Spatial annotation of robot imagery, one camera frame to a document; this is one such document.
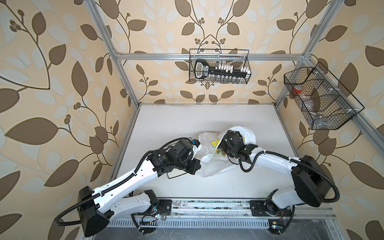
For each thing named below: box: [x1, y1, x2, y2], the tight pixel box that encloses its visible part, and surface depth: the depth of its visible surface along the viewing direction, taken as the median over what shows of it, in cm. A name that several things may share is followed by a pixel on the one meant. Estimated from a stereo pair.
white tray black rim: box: [166, 168, 188, 179], surface depth 85 cm
